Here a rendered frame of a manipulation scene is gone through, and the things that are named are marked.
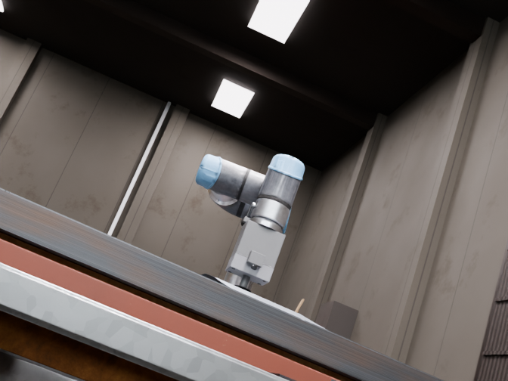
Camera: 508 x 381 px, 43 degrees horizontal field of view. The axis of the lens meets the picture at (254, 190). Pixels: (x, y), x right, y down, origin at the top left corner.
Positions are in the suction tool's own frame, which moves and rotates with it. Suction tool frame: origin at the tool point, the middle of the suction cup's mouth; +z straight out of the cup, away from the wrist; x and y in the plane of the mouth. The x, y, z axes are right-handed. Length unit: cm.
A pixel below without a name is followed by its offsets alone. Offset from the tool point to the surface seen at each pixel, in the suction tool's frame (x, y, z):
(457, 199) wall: 482, 251, -261
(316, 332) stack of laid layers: -36.4, 7.4, 6.2
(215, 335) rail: -38.2, -6.6, 12.0
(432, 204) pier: 502, 234, -254
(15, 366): 37, -39, 29
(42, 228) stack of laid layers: -42, -33, 8
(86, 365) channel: -26.1, -21.5, 21.9
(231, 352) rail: -37.8, -3.6, 13.3
